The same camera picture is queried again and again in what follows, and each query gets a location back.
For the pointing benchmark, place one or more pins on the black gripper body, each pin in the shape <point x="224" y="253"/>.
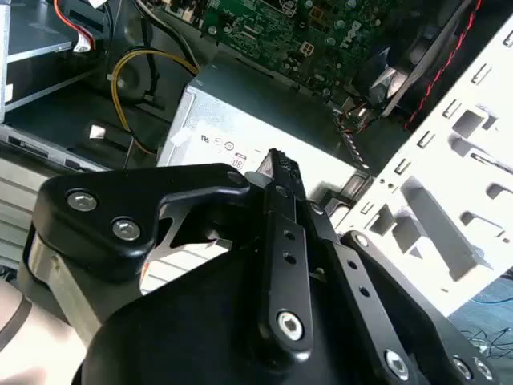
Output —
<point x="180" y="337"/>

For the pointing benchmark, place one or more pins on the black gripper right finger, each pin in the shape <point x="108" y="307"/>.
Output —
<point x="384" y="305"/>

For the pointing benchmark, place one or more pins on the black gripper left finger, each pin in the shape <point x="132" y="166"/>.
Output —
<point x="120" y="192"/>

